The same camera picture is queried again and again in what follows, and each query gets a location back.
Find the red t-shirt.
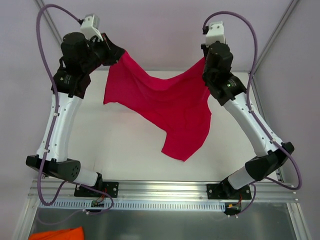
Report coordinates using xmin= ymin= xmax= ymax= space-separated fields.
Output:
xmin=103 ymin=52 xmax=212 ymax=162

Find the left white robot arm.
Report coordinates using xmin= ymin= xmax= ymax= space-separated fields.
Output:
xmin=26 ymin=32 xmax=125 ymax=197

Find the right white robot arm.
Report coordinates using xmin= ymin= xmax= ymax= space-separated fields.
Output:
xmin=201 ymin=41 xmax=295 ymax=199

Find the orange folded t-shirt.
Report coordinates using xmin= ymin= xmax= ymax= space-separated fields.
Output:
xmin=28 ymin=227 xmax=85 ymax=240

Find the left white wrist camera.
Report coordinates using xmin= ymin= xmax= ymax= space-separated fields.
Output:
xmin=80 ymin=13 xmax=103 ymax=42

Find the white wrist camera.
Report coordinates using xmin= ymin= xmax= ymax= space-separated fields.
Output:
xmin=205 ymin=21 xmax=227 ymax=47
xmin=80 ymin=13 xmax=103 ymax=42

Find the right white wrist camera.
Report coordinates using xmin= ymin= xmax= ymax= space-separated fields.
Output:
xmin=205 ymin=21 xmax=227 ymax=47

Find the left aluminium frame post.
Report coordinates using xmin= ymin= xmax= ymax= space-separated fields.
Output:
xmin=33 ymin=0 xmax=62 ymax=46

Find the aluminium frame post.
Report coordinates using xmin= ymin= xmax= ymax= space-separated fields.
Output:
xmin=252 ymin=0 xmax=301 ymax=75
xmin=33 ymin=0 xmax=62 ymax=46

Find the right aluminium frame post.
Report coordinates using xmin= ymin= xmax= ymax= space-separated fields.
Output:
xmin=252 ymin=0 xmax=301 ymax=75

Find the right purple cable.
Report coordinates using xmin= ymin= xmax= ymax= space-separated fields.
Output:
xmin=201 ymin=10 xmax=303 ymax=221

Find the purple cable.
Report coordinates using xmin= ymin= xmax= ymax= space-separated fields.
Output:
xmin=36 ymin=4 xmax=115 ymax=225
xmin=201 ymin=10 xmax=303 ymax=221

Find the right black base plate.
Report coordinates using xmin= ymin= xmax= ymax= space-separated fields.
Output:
xmin=206 ymin=183 xmax=252 ymax=200

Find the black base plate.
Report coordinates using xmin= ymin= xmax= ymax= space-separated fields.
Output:
xmin=206 ymin=183 xmax=252 ymax=200
xmin=73 ymin=181 xmax=119 ymax=198

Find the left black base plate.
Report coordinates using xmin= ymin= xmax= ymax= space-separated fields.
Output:
xmin=73 ymin=181 xmax=119 ymax=198

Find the aluminium mounting rail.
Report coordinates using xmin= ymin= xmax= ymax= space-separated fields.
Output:
xmin=27 ymin=178 xmax=299 ymax=203

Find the slotted grey cable duct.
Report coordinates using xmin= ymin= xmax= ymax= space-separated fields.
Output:
xmin=49 ymin=199 xmax=226 ymax=212

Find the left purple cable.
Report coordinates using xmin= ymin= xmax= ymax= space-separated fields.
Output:
xmin=36 ymin=4 xmax=115 ymax=225

